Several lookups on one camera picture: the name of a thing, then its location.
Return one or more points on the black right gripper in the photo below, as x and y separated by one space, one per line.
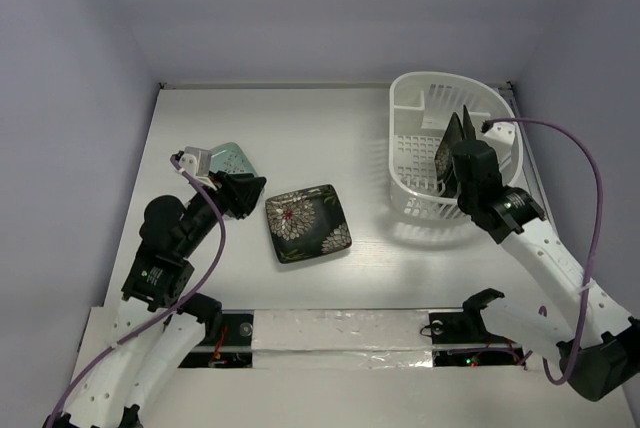
470 150

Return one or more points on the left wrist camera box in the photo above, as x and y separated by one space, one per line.
195 161

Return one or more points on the white plastic dish rack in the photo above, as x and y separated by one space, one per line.
420 107

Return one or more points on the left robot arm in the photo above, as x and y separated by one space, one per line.
154 289

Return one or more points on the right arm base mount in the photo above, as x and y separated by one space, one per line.
460 338

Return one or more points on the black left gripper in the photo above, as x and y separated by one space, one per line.
238 191

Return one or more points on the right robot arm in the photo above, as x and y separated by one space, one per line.
597 347

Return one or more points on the black floral square plate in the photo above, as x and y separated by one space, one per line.
307 223

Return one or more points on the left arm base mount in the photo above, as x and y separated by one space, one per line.
230 349

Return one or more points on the light green speckled plate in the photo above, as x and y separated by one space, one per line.
230 158

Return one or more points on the black teal square plate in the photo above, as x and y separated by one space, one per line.
443 166

